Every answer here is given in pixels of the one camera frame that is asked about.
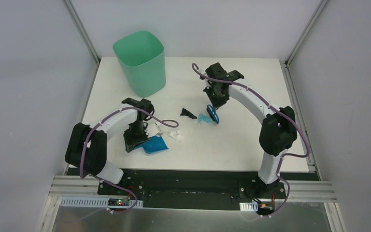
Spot blue hand brush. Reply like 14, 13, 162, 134
206, 104, 220, 124

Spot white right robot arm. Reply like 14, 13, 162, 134
201, 63, 298, 198

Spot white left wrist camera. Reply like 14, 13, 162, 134
148, 123, 163, 137

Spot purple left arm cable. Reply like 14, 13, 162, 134
79, 106, 180, 215

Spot blue plastic dustpan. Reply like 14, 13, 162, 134
134, 136, 169, 155

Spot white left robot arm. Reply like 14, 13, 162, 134
65, 98, 154, 196

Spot light blue scrap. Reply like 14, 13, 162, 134
197, 114, 213, 124

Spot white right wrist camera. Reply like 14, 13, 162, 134
205, 80, 212, 89

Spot black paper scrap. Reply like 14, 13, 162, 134
180, 108, 198, 119

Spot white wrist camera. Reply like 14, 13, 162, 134
148, 123, 163, 137
205, 80, 212, 89

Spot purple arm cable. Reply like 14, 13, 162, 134
79, 106, 180, 215
191, 62, 311, 221

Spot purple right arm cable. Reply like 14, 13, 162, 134
191, 62, 311, 221

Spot aluminium frame rail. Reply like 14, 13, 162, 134
48, 175, 337, 203

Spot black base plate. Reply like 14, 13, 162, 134
67, 167, 317, 211

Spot green plastic bin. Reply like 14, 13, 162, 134
113, 30, 166, 98

